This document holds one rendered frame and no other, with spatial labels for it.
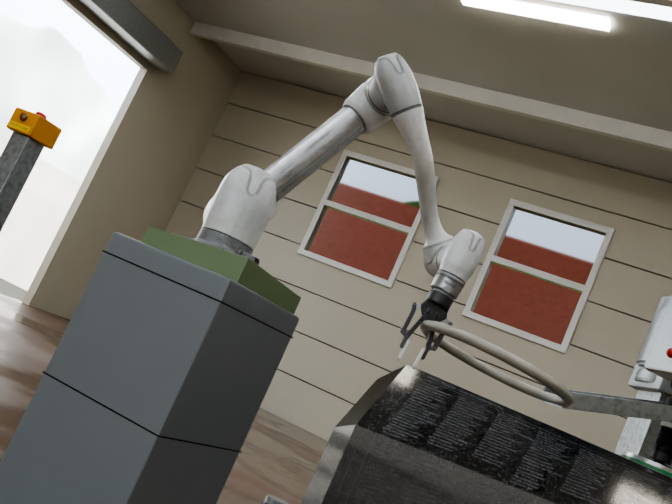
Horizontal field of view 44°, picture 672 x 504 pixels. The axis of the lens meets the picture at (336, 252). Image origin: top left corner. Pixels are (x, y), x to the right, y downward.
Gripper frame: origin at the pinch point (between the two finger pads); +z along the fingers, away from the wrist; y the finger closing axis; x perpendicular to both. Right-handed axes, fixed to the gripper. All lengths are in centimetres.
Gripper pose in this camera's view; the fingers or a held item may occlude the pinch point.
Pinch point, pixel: (410, 354)
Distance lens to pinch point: 244.6
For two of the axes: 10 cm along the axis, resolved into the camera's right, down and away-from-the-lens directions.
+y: 8.8, 4.8, -0.3
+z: -4.8, 8.6, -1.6
